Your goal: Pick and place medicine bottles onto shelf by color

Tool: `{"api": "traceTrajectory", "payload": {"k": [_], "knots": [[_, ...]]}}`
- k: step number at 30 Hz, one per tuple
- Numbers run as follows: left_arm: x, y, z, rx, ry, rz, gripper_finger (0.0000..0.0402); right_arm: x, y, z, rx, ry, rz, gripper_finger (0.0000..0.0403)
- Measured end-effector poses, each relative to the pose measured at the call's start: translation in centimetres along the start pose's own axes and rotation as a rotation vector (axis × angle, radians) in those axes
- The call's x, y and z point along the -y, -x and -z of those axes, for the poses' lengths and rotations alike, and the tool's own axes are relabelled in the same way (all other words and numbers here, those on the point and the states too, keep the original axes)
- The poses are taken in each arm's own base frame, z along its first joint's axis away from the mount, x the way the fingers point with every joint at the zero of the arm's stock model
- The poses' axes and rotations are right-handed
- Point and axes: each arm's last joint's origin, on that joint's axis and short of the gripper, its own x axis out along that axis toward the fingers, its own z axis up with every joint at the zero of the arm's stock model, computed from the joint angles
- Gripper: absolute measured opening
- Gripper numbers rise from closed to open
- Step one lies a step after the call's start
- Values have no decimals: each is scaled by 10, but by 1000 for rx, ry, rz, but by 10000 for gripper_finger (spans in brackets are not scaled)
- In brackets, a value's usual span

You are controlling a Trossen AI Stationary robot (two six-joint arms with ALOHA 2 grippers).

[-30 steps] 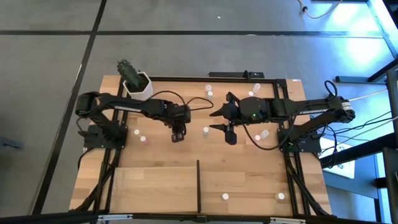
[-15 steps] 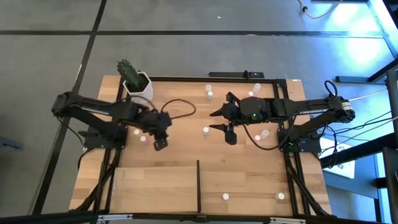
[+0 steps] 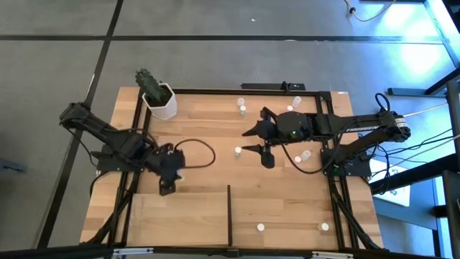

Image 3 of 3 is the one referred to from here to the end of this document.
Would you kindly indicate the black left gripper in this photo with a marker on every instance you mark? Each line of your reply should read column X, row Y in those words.
column 169, row 162

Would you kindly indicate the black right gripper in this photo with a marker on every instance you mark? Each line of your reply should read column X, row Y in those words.
column 291, row 127

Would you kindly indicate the green medicine bottle white cap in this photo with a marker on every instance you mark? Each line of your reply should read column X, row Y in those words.
column 238, row 150
column 243, row 109

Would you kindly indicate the pink medicine bottle white cap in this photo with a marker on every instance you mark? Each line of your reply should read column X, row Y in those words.
column 289, row 108
column 297, row 159

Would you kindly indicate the clear medicine bottle white cap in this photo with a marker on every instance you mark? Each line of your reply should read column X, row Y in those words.
column 240, row 101
column 297, row 101
column 305, row 155

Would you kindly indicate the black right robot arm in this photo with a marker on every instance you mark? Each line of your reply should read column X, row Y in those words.
column 359, row 124

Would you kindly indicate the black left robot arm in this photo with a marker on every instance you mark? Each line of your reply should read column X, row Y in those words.
column 108, row 131

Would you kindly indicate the medicine bottle with white cap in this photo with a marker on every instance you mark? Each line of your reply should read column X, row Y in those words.
column 325, row 226
column 261, row 227

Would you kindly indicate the white hexagonal plant pot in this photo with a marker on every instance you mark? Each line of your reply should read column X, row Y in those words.
column 165, row 109

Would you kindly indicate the green cactus plant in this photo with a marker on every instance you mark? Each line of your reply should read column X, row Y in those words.
column 149, row 86

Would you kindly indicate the white paper sheet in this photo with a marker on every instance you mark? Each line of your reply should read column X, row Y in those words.
column 395, row 196

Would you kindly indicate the black desk leg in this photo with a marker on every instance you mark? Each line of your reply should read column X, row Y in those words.
column 406, row 91

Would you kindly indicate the black metal beam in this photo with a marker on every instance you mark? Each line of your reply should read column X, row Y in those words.
column 413, row 174

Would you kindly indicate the black shelf post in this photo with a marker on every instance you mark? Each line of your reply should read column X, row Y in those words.
column 229, row 216

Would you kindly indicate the silver aluminium bracket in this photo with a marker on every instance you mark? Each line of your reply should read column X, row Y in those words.
column 332, row 255
column 133, row 251

